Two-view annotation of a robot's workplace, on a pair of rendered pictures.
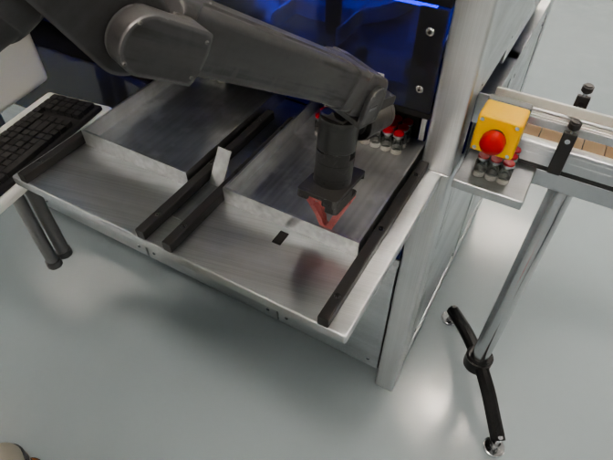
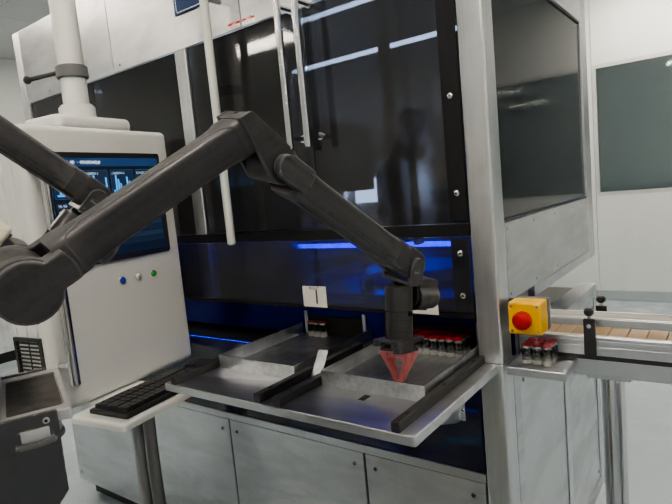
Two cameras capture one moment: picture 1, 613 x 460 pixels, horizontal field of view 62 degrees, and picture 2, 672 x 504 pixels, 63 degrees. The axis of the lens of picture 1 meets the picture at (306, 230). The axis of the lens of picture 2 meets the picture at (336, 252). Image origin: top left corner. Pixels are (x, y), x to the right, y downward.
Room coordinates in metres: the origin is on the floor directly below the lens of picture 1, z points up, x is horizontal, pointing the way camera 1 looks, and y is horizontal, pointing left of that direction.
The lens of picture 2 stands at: (-0.53, -0.06, 1.31)
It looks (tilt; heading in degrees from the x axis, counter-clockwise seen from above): 6 degrees down; 7
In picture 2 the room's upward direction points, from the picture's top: 5 degrees counter-clockwise
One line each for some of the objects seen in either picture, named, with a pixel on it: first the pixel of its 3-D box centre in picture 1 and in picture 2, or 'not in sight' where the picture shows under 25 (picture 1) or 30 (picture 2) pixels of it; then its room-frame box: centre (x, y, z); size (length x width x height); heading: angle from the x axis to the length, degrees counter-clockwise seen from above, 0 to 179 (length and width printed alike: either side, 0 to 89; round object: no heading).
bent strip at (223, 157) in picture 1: (202, 182); (306, 370); (0.67, 0.18, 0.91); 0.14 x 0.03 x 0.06; 149
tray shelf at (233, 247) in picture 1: (239, 167); (334, 372); (0.76, 0.13, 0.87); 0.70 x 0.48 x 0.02; 60
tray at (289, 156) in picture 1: (334, 164); (408, 361); (0.74, -0.05, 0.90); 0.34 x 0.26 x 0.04; 150
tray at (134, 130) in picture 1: (190, 112); (298, 347); (0.90, 0.24, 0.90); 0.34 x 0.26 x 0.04; 150
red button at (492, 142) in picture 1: (493, 141); (522, 320); (0.68, -0.31, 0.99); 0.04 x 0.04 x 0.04; 60
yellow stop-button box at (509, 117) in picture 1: (500, 127); (529, 315); (0.72, -0.33, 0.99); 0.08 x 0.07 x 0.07; 150
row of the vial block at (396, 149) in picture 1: (360, 130); (429, 345); (0.83, -0.11, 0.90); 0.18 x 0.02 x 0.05; 60
